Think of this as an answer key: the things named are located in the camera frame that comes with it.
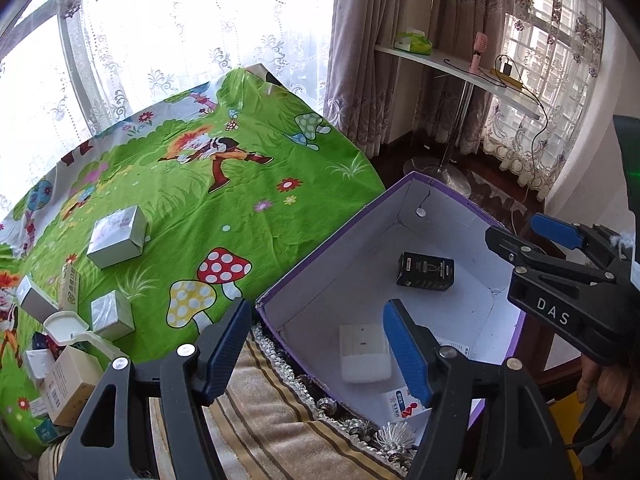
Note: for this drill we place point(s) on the dark blue red packet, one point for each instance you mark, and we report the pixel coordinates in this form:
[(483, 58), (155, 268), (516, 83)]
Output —
[(40, 341)]

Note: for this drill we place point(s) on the white side table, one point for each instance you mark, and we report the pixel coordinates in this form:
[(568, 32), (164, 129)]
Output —
[(450, 65)]

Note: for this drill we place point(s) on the yellow power strip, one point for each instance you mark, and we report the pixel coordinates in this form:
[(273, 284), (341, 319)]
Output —
[(507, 81)]

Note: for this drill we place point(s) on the pink handheld fan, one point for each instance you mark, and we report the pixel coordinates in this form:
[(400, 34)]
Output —
[(477, 52)]

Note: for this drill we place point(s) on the white red label packet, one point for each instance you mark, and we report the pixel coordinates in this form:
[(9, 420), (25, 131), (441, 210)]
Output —
[(397, 405)]

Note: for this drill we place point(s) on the white plastic box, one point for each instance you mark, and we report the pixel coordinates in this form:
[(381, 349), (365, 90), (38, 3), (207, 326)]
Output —
[(362, 360)]

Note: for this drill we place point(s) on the small white box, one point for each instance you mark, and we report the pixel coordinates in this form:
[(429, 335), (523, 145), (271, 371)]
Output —
[(39, 366)]

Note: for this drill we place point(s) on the green tissue pack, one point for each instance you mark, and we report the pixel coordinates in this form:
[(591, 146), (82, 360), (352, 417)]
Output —
[(412, 42)]

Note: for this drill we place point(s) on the purple cardboard box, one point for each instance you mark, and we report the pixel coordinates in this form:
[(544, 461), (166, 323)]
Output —
[(350, 270)]

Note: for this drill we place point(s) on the striped beige cushion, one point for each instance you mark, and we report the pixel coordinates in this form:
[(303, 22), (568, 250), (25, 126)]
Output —
[(270, 430)]

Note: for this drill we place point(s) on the green printed blanket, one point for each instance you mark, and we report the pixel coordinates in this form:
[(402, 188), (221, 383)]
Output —
[(200, 200)]

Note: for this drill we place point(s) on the person's right hand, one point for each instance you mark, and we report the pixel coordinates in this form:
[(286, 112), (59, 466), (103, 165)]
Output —
[(582, 382)]

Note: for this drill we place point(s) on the floral lace curtain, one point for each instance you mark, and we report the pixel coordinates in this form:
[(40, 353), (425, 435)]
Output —
[(540, 125)]

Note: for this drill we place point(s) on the white sheer lace curtain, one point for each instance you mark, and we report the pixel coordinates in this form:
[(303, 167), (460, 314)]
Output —
[(175, 35)]

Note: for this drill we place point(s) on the beige cardboard box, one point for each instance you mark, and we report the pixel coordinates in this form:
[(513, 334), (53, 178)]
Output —
[(70, 385)]

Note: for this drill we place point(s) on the small silver box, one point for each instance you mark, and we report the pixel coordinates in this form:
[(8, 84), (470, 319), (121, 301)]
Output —
[(111, 316)]

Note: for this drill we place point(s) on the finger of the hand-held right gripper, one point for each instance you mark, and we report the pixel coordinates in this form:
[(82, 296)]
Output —
[(555, 230), (530, 255)]

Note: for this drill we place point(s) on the grey box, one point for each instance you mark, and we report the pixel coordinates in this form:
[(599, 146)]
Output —
[(32, 302)]

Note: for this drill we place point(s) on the black charger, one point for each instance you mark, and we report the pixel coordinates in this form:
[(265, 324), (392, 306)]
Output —
[(506, 69)]

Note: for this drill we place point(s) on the small black box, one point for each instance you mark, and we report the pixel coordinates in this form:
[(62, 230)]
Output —
[(425, 272)]

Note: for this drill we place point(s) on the large silver box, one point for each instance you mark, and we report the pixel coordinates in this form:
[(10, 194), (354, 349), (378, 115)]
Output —
[(117, 237)]

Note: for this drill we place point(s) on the teal box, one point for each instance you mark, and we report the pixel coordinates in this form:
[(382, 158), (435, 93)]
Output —
[(47, 430)]

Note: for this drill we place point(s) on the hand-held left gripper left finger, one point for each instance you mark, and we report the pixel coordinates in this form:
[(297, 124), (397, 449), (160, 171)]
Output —
[(227, 345)]

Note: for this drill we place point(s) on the brown patterned curtain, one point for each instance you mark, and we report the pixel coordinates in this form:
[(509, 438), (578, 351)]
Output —
[(380, 60)]

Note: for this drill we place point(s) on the white plastic scoop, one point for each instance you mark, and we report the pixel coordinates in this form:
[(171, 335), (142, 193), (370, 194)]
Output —
[(62, 327)]

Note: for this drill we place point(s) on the cream green print carton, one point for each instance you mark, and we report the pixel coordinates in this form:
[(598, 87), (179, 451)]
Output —
[(68, 287)]

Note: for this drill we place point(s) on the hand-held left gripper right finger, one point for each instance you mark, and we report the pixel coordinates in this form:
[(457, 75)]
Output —
[(407, 345)]

